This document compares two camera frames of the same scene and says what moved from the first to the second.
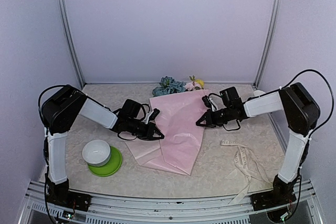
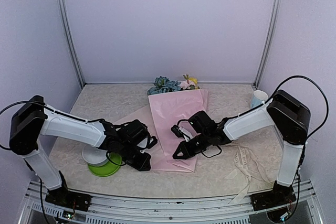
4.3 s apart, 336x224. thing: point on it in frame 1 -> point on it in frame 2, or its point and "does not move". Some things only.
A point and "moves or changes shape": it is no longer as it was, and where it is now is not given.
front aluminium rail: (224, 210) does not move
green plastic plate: (110, 168) does not move
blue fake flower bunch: (168, 85) moves or changes shape
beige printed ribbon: (246, 160) does not move
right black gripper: (210, 120) -> (182, 146)
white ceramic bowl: (96, 152) does not move
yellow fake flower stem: (201, 82) -> (195, 80)
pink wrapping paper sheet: (176, 115) does not move
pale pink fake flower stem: (190, 86) moves or changes shape
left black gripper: (149, 132) -> (140, 165)
